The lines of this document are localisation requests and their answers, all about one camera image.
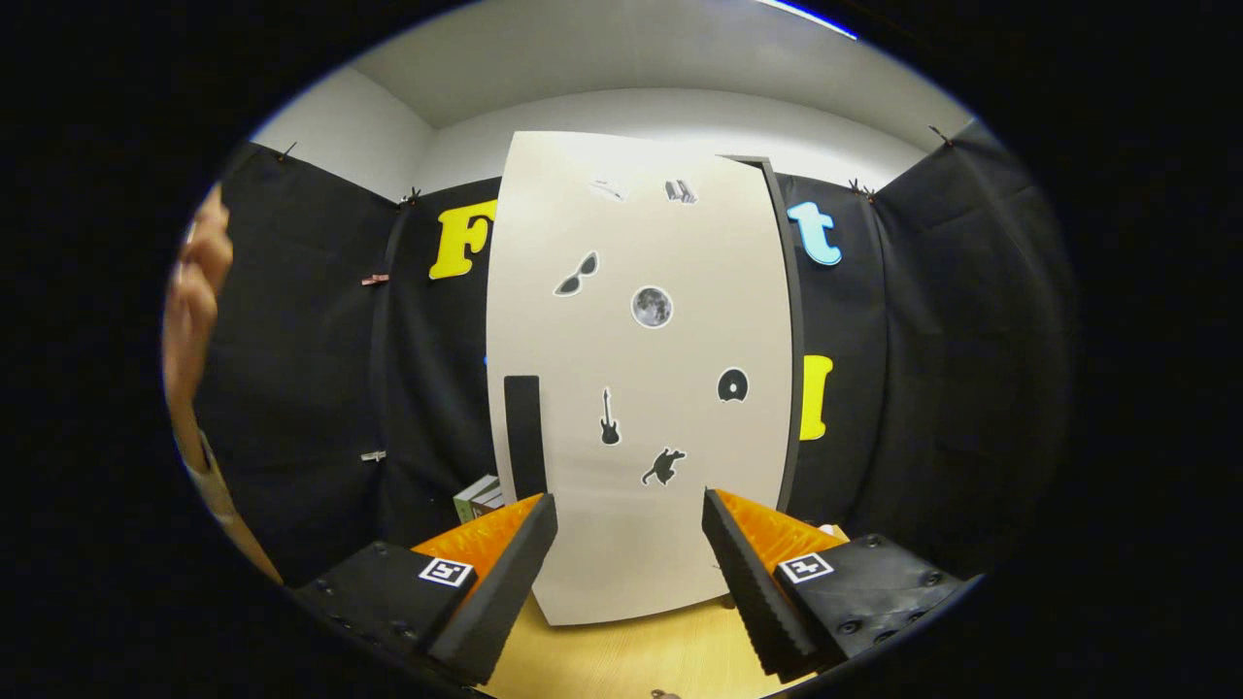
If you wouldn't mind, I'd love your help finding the beige cabinet door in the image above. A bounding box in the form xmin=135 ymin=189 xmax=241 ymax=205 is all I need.
xmin=486 ymin=131 xmax=795 ymax=627

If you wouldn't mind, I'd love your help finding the black backdrop cloth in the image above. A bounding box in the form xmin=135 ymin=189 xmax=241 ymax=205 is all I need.
xmin=189 ymin=116 xmax=1079 ymax=588

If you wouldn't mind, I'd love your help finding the black door handle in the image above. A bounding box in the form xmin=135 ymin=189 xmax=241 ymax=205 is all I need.
xmin=503 ymin=375 xmax=547 ymax=501

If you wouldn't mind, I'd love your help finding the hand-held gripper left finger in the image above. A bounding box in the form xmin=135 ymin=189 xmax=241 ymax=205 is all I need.
xmin=291 ymin=493 xmax=559 ymax=688

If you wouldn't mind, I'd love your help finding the grey cabinet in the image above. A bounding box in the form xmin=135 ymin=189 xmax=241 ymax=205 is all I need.
xmin=723 ymin=153 xmax=807 ymax=516

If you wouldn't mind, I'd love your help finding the green book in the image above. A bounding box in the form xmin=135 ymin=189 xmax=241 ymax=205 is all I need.
xmin=453 ymin=474 xmax=501 ymax=525

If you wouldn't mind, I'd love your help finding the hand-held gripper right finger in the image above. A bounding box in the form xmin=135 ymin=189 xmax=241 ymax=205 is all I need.
xmin=701 ymin=488 xmax=977 ymax=685

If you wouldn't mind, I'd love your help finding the long ceiling light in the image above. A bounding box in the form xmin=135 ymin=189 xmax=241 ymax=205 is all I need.
xmin=757 ymin=0 xmax=860 ymax=42

